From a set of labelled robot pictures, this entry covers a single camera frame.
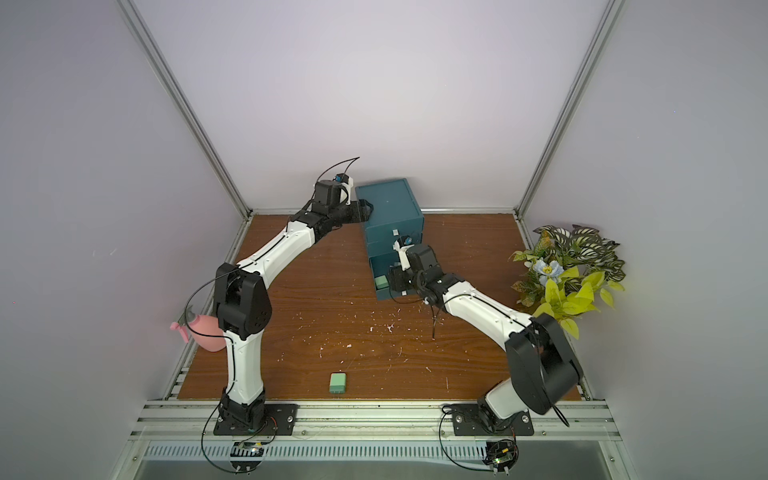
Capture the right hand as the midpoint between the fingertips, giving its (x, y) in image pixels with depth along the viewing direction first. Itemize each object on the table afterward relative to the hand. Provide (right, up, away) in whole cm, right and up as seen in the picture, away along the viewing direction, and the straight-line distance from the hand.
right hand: (395, 266), depth 86 cm
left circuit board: (-37, -46, -14) cm, 60 cm away
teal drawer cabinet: (0, +16, +5) cm, 17 cm away
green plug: (-5, -6, +11) cm, 13 cm away
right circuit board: (+25, -44, -16) cm, 53 cm away
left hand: (-8, +19, +6) cm, 21 cm away
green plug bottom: (-15, -31, -8) cm, 35 cm away
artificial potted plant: (+41, 0, -16) cm, 44 cm away
